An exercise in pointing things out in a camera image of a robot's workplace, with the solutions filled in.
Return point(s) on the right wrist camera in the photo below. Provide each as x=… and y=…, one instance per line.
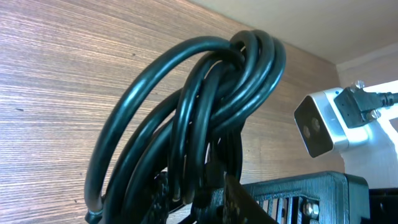
x=343, y=119

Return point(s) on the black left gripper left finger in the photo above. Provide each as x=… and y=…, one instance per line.
x=157, y=202

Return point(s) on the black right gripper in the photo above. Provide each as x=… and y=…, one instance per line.
x=325, y=197

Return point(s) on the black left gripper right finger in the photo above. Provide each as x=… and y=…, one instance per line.
x=239, y=207

